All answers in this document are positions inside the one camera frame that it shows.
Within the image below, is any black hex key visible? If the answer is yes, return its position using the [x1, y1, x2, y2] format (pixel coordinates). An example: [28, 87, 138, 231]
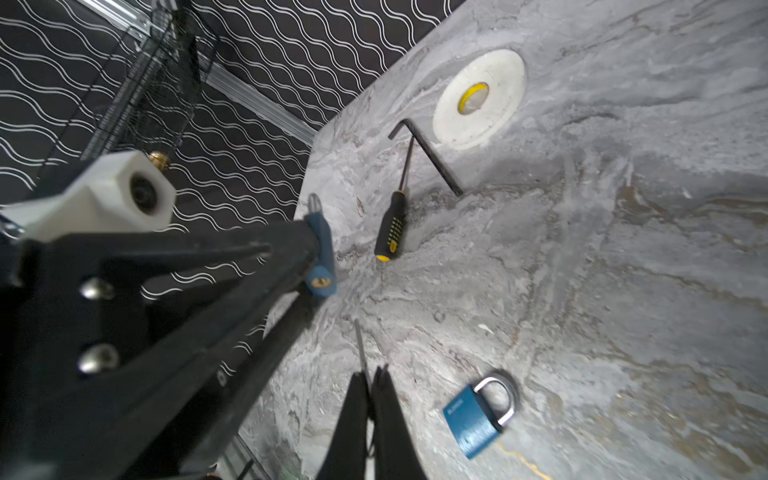
[388, 118, 464, 197]

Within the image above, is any brass padlock in basket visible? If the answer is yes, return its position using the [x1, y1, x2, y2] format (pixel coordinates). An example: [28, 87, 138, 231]
[148, 151, 171, 172]

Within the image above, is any black yellow screwdriver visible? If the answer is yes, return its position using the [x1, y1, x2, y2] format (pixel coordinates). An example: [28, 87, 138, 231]
[374, 137, 415, 262]

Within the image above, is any small blue padlock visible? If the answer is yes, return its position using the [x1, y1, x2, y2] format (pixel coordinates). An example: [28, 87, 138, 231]
[304, 193, 337, 298]

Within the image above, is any large blue padlock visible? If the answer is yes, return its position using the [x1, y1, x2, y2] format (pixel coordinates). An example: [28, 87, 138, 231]
[442, 371, 519, 459]

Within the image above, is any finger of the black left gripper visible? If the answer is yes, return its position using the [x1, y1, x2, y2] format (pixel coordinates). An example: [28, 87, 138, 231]
[71, 270, 322, 479]
[53, 221, 320, 288]

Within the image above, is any white tape roll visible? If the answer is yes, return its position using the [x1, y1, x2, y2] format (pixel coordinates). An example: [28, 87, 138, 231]
[433, 49, 527, 151]

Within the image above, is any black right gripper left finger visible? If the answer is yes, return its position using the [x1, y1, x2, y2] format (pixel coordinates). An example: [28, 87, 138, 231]
[316, 372, 369, 480]

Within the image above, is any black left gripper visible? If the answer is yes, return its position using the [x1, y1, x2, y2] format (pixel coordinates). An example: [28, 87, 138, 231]
[1, 236, 150, 479]

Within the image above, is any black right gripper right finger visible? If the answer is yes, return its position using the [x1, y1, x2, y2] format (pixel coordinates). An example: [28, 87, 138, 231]
[370, 365, 427, 480]

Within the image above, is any black wire basket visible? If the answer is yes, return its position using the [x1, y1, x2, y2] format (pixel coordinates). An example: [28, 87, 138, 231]
[80, 1, 219, 162]

